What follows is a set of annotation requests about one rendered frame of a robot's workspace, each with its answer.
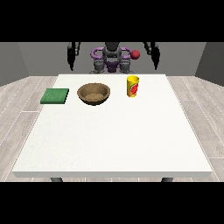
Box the grey robot trunk purple rings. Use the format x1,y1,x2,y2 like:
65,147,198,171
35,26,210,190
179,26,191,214
89,42,133,74

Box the green square pad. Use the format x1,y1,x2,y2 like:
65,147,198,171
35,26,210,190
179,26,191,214
39,87,70,105

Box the brown wooden bowl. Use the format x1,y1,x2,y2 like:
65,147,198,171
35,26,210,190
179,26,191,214
76,82,112,107

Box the yellow cup with melon print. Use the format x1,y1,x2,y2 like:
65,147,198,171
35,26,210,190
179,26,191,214
126,74,140,99

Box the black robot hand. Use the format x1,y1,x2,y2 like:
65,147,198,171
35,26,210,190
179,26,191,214
66,46,81,72
144,45,161,71

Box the small red ball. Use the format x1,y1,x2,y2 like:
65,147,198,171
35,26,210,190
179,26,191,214
130,50,141,60

